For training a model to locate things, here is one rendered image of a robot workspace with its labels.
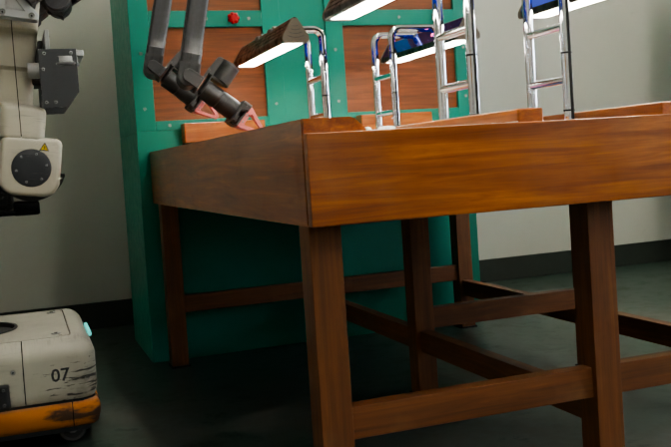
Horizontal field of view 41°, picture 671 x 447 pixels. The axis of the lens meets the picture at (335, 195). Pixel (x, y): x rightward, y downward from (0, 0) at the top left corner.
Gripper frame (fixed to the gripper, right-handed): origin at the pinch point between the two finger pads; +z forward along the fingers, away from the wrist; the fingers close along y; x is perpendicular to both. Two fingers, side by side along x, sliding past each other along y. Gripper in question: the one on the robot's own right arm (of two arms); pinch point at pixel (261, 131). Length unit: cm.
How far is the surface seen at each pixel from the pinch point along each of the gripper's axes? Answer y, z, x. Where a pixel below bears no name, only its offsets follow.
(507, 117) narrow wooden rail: -93, 21, -12
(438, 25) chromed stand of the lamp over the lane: -54, 11, -34
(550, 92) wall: 179, 151, -147
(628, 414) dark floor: -53, 109, 13
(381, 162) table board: -99, 3, 11
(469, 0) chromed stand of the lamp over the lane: -69, 9, -37
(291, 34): 6.3, -7.4, -29.2
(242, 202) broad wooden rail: -51, -4, 25
